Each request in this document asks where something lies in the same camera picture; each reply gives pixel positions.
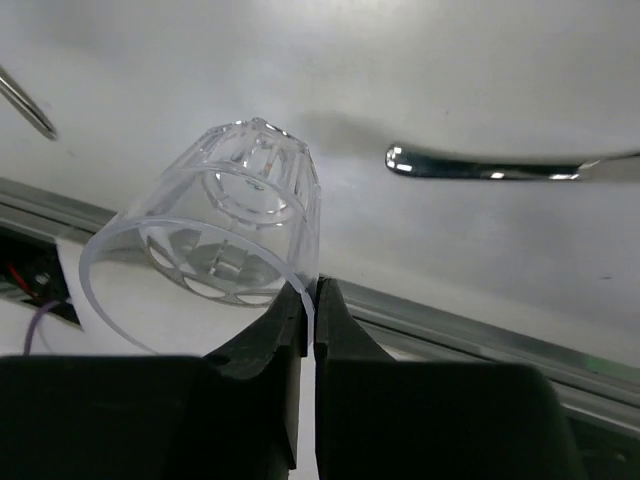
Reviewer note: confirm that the clear drinking glass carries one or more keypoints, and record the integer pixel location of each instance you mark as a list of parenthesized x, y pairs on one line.
[(205, 251)]

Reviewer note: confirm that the silver fork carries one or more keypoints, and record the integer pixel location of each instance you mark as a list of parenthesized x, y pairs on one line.
[(25, 106)]

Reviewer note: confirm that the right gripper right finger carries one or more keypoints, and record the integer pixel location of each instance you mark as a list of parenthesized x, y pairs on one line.
[(337, 333)]

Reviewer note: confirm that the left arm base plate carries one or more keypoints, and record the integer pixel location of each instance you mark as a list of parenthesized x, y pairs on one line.
[(31, 274)]

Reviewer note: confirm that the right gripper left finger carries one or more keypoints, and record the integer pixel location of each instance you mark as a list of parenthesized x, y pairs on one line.
[(256, 405)]

